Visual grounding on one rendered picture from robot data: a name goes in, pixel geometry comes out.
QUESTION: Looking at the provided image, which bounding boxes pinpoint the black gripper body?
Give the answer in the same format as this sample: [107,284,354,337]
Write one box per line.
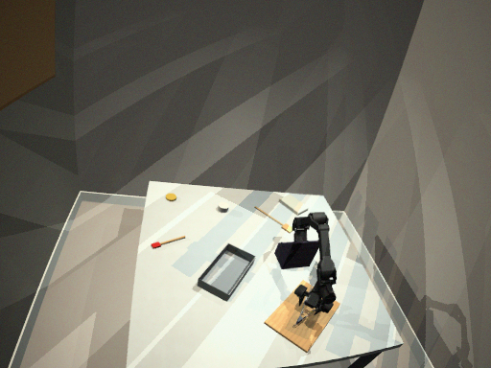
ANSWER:
[294,285,334,313]

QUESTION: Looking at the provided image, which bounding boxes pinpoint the light wooden board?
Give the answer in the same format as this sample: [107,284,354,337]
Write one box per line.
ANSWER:
[264,291,340,353]

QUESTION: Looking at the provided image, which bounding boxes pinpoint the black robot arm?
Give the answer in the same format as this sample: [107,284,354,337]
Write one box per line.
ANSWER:
[292,212,337,309]

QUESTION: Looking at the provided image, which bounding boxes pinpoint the white short cylinder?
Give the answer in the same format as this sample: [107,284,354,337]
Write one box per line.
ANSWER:
[218,202,229,213]

